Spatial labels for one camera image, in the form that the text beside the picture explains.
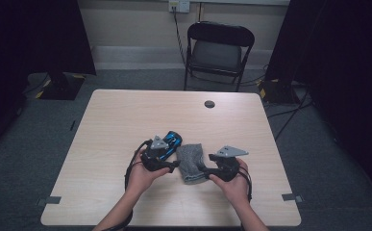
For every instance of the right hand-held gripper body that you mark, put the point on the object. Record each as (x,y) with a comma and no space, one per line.
(228,168)

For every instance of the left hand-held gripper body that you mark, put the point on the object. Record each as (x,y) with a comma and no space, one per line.
(151,159)

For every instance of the grey towel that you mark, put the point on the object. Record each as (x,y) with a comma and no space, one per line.
(190,160)

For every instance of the blue toy car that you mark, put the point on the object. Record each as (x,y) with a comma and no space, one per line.
(173,139)

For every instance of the person's right hand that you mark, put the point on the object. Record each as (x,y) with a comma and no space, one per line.
(236,189)

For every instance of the person's left hand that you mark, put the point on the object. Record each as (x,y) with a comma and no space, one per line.
(142,179)

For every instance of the round table grommet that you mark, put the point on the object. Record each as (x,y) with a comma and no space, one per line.
(209,104)

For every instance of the grey tape strip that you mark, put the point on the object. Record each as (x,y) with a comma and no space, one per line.
(291,197)
(49,200)

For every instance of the black stand base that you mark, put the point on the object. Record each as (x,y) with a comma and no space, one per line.
(279,93)
(62,88)

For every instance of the black folding chair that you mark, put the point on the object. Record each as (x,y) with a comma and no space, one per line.
(217,56)

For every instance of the black curtain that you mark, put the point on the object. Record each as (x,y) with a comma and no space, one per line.
(20,48)
(350,64)

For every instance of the white wall socket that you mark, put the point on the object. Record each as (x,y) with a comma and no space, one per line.
(183,5)

